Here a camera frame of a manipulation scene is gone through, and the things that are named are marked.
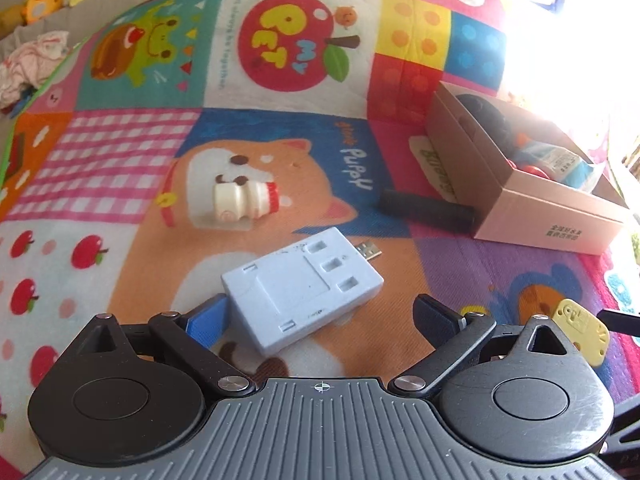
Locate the black plush toy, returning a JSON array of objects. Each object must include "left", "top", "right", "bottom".
[{"left": 457, "top": 92, "right": 522, "bottom": 157}]

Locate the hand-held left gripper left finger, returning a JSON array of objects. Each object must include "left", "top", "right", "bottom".
[{"left": 75, "top": 294, "right": 256, "bottom": 398}]

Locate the white red-capped drink bottle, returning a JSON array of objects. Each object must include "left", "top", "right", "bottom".
[{"left": 212, "top": 180, "right": 282, "bottom": 224}]

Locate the blue wipes packet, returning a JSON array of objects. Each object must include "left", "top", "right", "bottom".
[{"left": 520, "top": 139, "right": 602, "bottom": 194}]

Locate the red hooded figurine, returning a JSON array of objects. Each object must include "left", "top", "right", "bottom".
[{"left": 506, "top": 157, "right": 552, "bottom": 182}]

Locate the pink cardboard box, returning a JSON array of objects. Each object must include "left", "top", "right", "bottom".
[{"left": 425, "top": 81, "right": 632, "bottom": 257}]

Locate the light blue USB adapter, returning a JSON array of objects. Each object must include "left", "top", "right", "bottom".
[{"left": 221, "top": 227, "right": 385, "bottom": 359}]

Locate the green palm plant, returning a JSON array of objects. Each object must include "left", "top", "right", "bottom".
[{"left": 620, "top": 125, "right": 640, "bottom": 181}]

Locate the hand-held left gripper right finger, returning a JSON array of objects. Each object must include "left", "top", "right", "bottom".
[{"left": 392, "top": 294, "right": 576, "bottom": 401}]

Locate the pink white crumpled cloth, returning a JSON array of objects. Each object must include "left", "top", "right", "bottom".
[{"left": 0, "top": 30, "right": 71, "bottom": 113}]

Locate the colourful printed play mat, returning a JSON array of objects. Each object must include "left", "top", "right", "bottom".
[{"left": 0, "top": 0, "right": 640, "bottom": 480}]

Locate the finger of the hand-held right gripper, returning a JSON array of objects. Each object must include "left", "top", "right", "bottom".
[{"left": 597, "top": 309, "right": 640, "bottom": 347}]

